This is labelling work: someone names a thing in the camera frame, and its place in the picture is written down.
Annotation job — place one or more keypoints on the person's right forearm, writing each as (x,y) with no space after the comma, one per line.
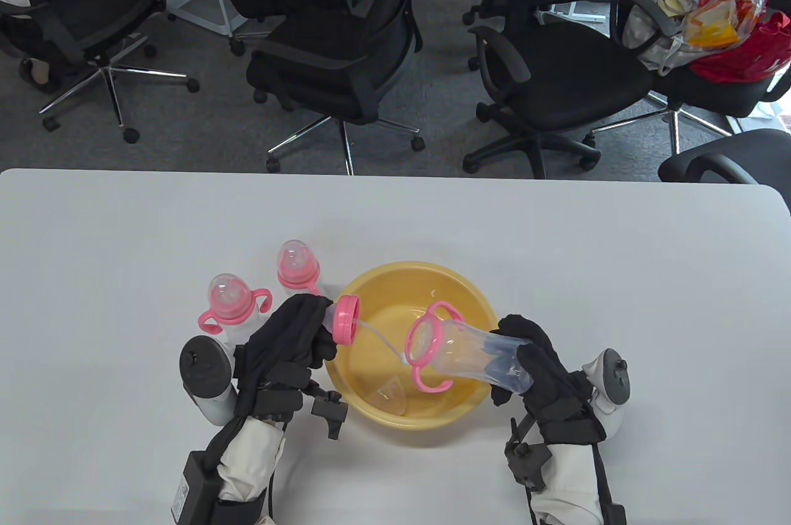
(568,475)

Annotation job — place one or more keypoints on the person's right hand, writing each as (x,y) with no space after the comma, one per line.
(556,395)

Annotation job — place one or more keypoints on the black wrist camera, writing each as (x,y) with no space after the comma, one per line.
(528,463)
(330,411)

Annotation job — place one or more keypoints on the clear orange plastic bag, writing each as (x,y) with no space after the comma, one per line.
(717,25)

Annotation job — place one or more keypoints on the pink bottle collar with nipple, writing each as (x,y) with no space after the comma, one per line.
(346,321)

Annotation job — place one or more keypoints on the person's left hand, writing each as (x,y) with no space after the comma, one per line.
(278,358)

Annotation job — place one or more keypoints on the beige fabric bag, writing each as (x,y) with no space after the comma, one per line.
(655,52)

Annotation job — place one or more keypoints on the red bag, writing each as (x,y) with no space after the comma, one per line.
(748,65)

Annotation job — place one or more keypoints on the white and black controller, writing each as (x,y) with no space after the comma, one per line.
(612,377)
(204,364)

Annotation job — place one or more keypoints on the yellow plastic basin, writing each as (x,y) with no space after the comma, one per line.
(432,417)

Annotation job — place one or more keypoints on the black forearm battery box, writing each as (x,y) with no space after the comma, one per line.
(194,488)
(612,516)

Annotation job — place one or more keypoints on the clear plastic baby bottle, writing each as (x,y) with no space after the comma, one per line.
(295,265)
(469,352)
(226,299)

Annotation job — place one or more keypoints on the person's left forearm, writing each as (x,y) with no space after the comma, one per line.
(247,457)

